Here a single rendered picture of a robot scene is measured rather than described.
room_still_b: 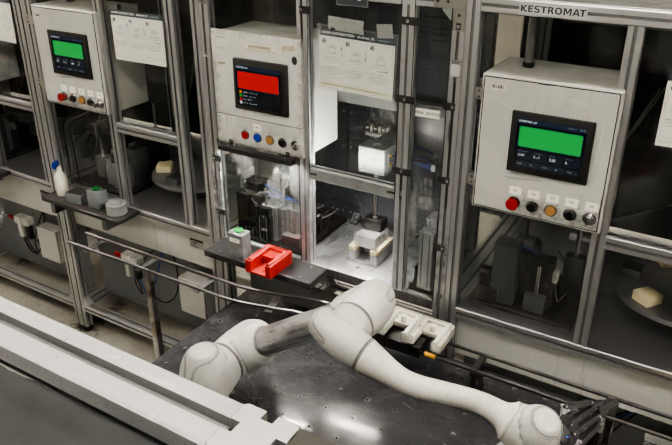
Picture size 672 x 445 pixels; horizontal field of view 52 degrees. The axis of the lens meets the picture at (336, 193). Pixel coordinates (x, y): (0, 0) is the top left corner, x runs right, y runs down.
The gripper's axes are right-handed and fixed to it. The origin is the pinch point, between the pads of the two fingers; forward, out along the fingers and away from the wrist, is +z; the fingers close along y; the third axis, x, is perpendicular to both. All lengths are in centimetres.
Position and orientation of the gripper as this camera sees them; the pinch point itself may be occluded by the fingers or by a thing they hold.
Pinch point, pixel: (605, 405)
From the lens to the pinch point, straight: 209.1
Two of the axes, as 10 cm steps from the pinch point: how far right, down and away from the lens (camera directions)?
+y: 3.5, 9.4, -0.3
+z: 8.6, -3.1, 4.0
